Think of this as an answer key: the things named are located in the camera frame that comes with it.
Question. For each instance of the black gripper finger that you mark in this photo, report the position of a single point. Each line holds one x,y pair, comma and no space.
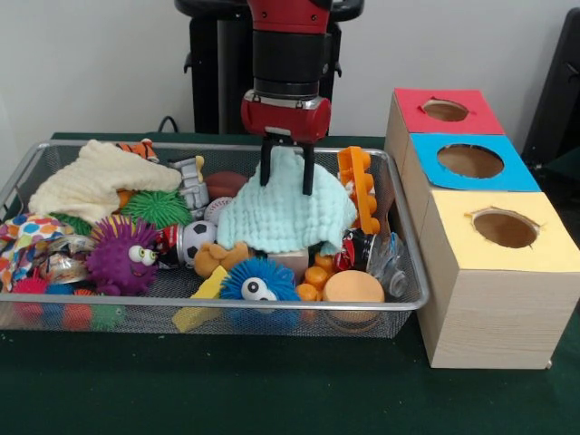
308,172
266,163

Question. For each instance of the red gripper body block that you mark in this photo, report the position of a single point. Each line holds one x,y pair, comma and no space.
285,115

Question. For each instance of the light blue muslin cloth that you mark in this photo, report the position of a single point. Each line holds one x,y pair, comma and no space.
285,213

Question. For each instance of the crushed clear plastic bottle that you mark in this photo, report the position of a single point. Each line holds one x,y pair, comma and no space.
389,267

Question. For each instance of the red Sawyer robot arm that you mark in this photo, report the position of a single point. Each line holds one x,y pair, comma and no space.
290,54

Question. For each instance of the shallow mesh bin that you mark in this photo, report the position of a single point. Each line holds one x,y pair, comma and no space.
136,322

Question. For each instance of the wooden box with three holes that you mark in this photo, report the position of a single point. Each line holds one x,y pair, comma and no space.
498,317

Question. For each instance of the orange plastic toy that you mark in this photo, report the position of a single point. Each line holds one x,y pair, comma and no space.
360,181

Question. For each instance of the black and white soccer ball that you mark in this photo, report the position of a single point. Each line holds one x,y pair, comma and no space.
199,240

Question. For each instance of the blue spiky ball with eyes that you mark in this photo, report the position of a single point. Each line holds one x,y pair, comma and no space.
272,274

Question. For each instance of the brown plush bear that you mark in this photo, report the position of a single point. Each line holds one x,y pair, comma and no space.
213,260

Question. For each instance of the green spiky ball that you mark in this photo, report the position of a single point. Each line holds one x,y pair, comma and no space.
156,204

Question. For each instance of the orange toy burger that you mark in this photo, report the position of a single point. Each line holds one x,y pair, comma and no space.
353,285

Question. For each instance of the purple spiky monster toy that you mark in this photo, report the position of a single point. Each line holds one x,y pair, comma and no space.
122,258

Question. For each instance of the cream muslin cloth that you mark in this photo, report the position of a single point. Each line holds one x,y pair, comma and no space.
90,186

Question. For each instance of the dark green tablecloth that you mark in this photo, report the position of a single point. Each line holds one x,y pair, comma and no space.
272,389

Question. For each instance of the polka dot cloth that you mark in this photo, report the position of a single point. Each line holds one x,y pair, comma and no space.
27,235

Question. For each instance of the black chair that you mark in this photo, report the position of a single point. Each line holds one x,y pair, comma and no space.
557,90

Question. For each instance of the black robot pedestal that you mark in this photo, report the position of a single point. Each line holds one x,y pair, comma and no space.
217,90

